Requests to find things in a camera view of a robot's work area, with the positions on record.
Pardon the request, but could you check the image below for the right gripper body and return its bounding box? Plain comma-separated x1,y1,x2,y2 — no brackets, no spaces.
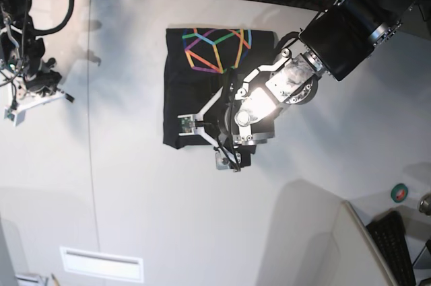
20,59,62,98

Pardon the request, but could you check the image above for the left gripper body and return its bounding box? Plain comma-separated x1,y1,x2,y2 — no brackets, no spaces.
215,104,240,151

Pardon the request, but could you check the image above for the black t-shirt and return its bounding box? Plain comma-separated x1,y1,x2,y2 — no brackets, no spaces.
162,26,280,168

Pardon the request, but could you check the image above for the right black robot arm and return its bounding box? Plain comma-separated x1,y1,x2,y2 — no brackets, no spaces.
1,0,75,97

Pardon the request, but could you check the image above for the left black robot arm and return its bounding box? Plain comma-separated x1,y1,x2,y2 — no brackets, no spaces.
215,0,418,172

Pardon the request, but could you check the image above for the white desk divider panel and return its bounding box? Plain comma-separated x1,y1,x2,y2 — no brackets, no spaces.
330,201,398,286

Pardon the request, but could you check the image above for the green tape roll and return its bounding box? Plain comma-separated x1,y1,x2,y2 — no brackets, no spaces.
390,183,409,203

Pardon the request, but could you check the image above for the black keyboard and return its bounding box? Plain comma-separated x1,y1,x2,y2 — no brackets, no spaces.
366,211,416,285

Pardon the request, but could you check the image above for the silver round knob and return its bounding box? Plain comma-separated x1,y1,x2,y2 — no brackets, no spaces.
418,193,431,216

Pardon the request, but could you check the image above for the pencil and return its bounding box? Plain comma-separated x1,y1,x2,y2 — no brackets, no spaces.
51,274,60,286

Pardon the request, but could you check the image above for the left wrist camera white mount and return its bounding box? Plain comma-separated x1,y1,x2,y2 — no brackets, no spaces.
175,87,234,157

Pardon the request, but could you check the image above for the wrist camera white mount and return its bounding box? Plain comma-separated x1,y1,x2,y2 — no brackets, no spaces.
175,87,234,157
3,87,75,127

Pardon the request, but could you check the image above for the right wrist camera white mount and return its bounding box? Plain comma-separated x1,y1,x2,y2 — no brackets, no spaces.
3,87,75,127

